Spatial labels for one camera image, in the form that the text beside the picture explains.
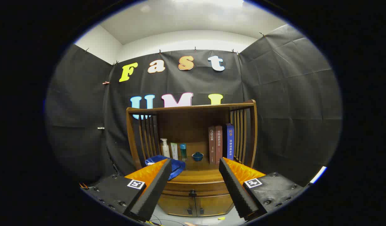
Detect blue folded towel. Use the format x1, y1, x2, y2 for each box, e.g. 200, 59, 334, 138
145, 155, 186, 180

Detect wooden cabinet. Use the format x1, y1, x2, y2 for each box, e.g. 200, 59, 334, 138
126, 100, 258, 218

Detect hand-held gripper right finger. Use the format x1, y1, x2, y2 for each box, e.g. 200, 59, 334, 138
219, 157, 306, 222

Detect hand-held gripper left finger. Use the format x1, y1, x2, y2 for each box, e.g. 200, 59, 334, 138
82, 159, 173, 223

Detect brown book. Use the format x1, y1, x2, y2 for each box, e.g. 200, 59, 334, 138
208, 126, 216, 164
215, 125, 223, 165

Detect white pump bottle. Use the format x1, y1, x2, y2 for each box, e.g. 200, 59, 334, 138
160, 138, 170, 158

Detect wooden countertop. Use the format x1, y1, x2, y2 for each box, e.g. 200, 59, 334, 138
140, 157, 243, 183

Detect blue book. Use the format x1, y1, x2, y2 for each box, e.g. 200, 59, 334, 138
226, 123, 235, 160

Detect wooden cabinet door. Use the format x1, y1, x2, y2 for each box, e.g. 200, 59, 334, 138
194, 194, 234, 217
157, 195, 196, 218

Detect wooden drawer with black knob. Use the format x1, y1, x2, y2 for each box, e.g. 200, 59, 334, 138
163, 180, 231, 197

